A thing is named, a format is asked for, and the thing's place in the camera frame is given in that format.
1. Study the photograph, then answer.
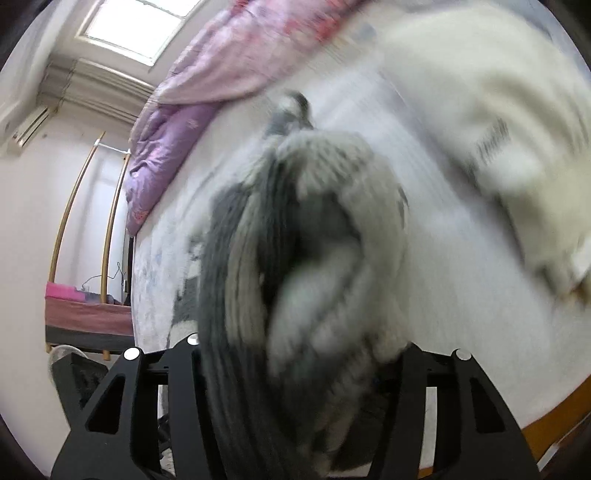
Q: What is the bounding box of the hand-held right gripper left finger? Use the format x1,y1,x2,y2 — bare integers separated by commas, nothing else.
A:
51,333,227,480

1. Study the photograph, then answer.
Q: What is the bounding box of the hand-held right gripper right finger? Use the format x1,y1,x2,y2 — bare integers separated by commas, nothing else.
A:
369,342,541,480

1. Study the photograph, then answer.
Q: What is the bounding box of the grey white checkered cardigan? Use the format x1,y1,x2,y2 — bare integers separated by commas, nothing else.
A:
171,90,411,480

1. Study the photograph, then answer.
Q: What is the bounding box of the white standing fan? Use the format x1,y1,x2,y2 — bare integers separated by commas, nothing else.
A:
48,344,112,411

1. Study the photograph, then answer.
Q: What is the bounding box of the pink grey striped towel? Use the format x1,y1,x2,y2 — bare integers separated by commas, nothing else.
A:
45,295,137,354

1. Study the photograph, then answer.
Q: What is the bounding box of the bright pink cloth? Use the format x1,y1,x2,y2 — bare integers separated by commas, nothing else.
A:
45,282,82,301

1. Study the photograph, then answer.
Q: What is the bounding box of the wooden ballet barre stand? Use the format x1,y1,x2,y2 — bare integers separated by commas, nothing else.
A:
48,131,132,361

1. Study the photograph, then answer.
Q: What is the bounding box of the purple floral quilt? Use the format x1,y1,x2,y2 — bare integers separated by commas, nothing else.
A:
126,0,370,237

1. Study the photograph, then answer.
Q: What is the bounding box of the grey beige striped curtain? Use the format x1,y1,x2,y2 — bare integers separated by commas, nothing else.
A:
39,58,158,126

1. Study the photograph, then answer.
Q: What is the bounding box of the folded white sweatshirt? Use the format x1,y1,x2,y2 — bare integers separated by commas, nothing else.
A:
383,0,591,305

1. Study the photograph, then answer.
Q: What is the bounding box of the white framed window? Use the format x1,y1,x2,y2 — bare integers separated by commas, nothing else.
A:
76,0,204,65

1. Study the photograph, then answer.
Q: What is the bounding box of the white wall air conditioner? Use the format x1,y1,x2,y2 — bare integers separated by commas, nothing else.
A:
9,105,51,148

